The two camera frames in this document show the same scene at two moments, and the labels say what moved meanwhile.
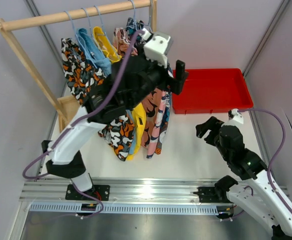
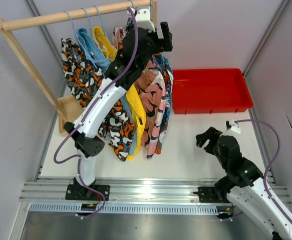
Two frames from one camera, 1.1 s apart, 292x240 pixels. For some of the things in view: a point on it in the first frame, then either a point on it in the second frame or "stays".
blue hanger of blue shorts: [91, 36] stays
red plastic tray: [213, 89] stays
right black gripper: [201, 129] to [211, 133]
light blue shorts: [87, 40] stays
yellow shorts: [139, 113] stays
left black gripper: [175, 85] to [162, 44]
